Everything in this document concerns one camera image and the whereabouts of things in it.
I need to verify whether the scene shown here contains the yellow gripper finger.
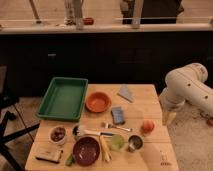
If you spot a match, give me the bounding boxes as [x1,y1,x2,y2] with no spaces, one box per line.
[162,111,168,125]
[167,112,176,125]

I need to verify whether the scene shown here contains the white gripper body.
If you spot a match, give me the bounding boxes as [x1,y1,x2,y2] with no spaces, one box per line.
[159,97,184,112]

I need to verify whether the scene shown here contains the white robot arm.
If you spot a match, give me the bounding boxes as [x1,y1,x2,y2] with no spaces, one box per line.
[159,63,213,126]

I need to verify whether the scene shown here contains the orange red bowl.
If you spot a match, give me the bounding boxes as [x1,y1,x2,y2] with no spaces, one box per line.
[85,92,111,113]

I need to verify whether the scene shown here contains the dark purple bowl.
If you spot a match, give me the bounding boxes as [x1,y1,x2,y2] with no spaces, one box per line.
[73,137,100,166]

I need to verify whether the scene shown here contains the white bowl with dark food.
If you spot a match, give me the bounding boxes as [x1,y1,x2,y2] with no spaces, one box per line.
[49,125,67,145]

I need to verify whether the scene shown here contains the metal cup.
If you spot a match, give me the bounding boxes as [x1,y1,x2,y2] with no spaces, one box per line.
[127,135,143,152]

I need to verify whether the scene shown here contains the grey folded cloth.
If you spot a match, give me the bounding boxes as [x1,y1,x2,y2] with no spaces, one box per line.
[118,84,134,103]

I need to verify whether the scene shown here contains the blue sponge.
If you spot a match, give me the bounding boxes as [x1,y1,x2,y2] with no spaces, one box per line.
[111,107,125,125]

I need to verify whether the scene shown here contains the green plastic cup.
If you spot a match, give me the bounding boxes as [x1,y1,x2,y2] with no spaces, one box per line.
[110,135,125,151]

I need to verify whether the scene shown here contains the silver fork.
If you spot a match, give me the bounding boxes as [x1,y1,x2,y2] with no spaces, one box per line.
[101,122,132,132]

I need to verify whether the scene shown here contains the green plastic tray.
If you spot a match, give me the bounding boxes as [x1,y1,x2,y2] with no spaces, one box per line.
[37,77,88,122]

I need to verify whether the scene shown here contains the green vegetable piece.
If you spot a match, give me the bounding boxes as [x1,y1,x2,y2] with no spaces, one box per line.
[65,154,74,166]

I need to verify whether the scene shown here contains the red object on counter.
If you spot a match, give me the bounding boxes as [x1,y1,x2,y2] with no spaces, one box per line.
[83,17,94,25]

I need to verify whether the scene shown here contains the wooden block box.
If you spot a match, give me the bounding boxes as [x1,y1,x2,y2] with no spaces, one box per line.
[35,147,63,163]

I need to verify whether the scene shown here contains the black chair frame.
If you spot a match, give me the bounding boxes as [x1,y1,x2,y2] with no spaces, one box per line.
[0,66,39,171]

